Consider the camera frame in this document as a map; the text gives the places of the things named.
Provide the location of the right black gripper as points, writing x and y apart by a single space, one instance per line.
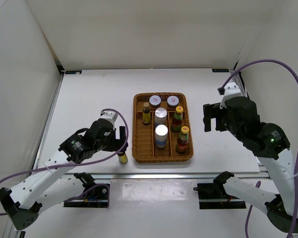
212 111

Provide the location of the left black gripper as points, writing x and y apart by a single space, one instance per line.
116 144

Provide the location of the small amber bottle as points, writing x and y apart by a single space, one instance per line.
146 114
123 159

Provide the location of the white lid jar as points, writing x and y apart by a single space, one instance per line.
172 102
154 102

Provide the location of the silver cap shaker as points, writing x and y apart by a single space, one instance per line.
160 136
160 116

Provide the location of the red sauce bottle yellow cap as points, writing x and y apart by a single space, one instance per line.
182 140

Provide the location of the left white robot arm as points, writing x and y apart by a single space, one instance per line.
45 187

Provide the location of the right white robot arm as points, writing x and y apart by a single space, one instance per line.
268 142

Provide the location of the brown wicker divided basket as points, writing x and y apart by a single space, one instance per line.
144 149

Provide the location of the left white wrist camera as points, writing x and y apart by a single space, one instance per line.
109 115

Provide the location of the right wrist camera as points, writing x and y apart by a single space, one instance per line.
229 91

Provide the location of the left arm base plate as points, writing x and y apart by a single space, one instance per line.
97 197

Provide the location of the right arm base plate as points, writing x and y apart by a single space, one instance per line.
209 199

